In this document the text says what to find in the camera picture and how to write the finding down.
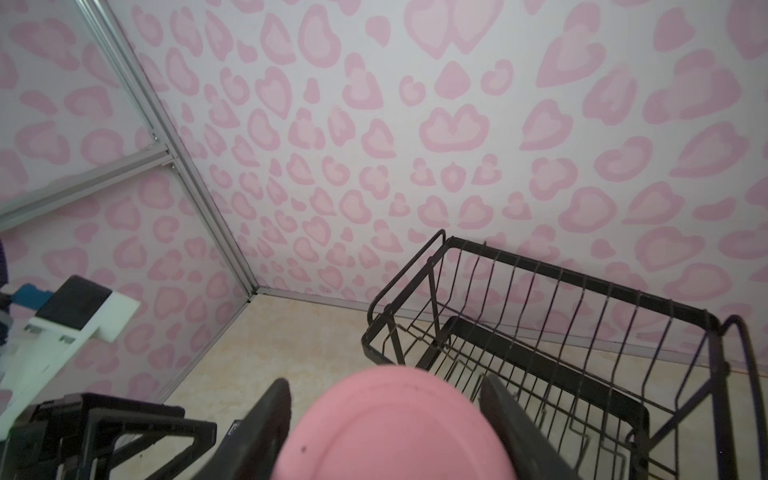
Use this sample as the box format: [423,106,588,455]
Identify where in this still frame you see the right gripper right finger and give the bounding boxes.
[479,374,579,480]

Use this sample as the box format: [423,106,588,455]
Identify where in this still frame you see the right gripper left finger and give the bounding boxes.
[194,378,292,480]

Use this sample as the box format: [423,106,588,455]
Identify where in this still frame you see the opaque pink plastic cup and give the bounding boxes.
[271,365,517,479]

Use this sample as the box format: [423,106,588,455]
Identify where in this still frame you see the black wire dish rack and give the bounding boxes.
[361,231,767,479]

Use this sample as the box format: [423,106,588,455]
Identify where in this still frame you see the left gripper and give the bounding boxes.
[1,392,217,479]

